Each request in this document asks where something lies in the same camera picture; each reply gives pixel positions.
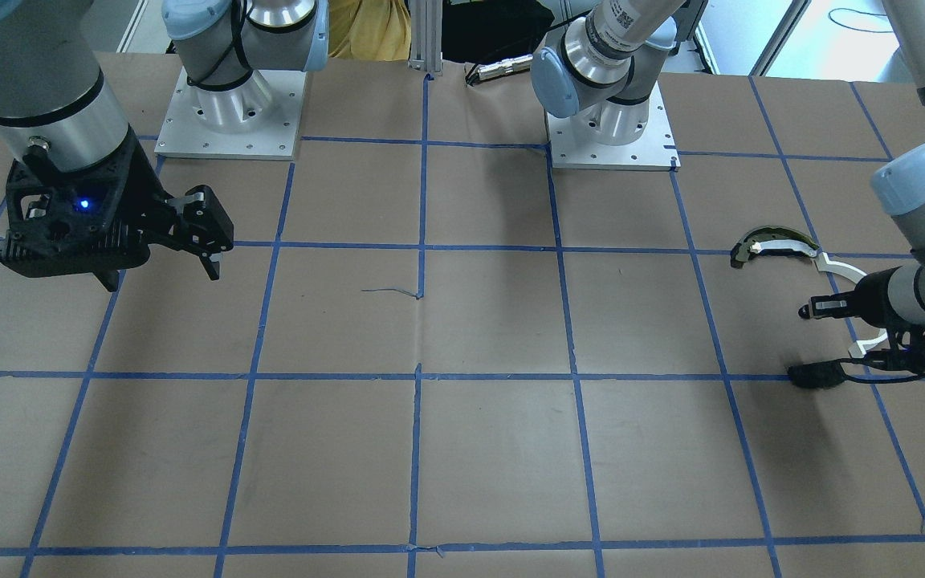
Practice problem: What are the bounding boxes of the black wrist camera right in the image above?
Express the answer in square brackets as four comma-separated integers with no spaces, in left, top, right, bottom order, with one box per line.
[166,185,234,254]

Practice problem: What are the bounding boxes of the curved brake shoe part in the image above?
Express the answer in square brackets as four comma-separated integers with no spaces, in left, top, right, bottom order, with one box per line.
[730,226,820,268]

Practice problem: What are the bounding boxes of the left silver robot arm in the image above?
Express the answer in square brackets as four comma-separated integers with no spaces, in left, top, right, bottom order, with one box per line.
[532,1,925,329]

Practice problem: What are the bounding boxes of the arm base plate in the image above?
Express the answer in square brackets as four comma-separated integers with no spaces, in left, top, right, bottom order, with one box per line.
[155,70,308,161]

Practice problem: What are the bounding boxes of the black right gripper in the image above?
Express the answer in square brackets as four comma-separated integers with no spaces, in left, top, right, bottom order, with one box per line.
[1,136,222,292]

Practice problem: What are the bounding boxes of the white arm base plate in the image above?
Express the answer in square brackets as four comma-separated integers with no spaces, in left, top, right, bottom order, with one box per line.
[544,83,682,172]

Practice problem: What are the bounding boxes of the aluminium frame post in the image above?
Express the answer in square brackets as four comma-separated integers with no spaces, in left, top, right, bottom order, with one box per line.
[407,0,444,78]

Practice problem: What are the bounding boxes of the person in yellow shirt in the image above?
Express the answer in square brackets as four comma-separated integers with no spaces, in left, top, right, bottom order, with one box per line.
[328,1,412,61]

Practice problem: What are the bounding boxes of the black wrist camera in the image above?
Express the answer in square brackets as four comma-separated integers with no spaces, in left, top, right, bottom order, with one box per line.
[166,185,234,254]
[840,326,925,376]

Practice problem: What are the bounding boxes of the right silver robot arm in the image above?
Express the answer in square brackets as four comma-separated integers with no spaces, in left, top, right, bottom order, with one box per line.
[0,1,331,292]

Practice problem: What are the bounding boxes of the white curved plastic bracket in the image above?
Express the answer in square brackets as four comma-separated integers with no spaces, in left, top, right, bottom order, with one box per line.
[813,251,888,360]

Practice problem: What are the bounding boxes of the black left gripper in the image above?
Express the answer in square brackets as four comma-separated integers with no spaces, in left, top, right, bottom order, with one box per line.
[799,268,902,326]

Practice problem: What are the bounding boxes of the black rectangular plastic part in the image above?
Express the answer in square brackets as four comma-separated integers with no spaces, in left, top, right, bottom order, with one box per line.
[786,360,848,390]

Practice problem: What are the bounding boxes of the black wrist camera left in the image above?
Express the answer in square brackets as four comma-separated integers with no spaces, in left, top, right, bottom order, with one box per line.
[840,326,925,376]

